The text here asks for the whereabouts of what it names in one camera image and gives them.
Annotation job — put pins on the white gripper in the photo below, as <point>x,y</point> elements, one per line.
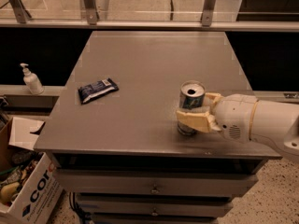
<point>235,113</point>

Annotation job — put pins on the silver blue redbull can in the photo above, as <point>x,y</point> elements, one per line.
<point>192,95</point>

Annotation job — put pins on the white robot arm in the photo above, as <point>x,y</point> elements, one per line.
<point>275,125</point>

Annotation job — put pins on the grey drawer cabinet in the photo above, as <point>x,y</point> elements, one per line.
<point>134,129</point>

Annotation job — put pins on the metal glass railing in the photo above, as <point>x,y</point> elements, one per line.
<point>205,15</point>

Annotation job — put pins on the grey drawer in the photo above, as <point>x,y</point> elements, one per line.
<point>151,183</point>
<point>154,206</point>

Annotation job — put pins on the dark blue snack packet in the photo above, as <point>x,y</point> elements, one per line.
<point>96,90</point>

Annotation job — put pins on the top grey drawer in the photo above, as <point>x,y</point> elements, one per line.
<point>151,183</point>

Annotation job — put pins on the white pump dispenser bottle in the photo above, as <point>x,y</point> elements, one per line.
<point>31,80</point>

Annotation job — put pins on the white cardboard box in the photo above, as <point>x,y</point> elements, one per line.
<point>30,192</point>

